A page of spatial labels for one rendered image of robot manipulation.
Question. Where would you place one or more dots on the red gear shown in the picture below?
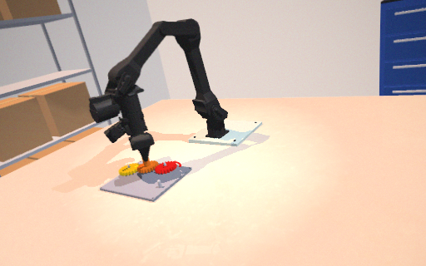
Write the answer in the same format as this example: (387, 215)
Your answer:
(170, 166)

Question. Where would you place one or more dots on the orange-brown gear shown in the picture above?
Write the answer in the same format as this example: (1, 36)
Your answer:
(147, 166)

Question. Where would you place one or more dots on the yellow gear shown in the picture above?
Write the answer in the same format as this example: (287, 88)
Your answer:
(127, 171)

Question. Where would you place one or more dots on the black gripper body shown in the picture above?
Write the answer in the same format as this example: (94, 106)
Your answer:
(139, 139)

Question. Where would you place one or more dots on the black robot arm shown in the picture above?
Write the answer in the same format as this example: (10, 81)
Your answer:
(121, 92)

